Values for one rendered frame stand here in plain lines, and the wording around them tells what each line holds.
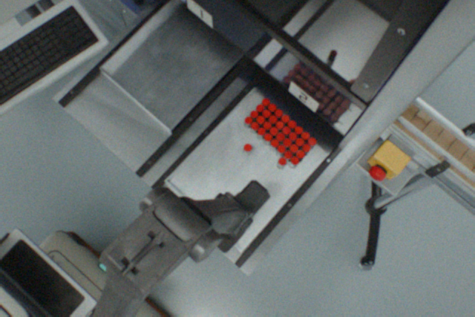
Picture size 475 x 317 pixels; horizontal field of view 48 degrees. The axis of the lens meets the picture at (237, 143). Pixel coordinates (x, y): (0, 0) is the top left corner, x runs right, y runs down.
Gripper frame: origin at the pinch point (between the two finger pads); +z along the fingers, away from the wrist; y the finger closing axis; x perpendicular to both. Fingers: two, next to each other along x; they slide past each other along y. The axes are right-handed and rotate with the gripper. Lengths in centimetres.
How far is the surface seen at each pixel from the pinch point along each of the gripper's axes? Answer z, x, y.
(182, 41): -1, 44, 31
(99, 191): 91, 58, -8
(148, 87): 0.6, 42.0, 15.1
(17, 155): 92, 96, -21
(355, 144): -12.2, -9.4, 34.9
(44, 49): 7, 74, 5
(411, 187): 25, -31, 53
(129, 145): 2.2, 34.5, 0.4
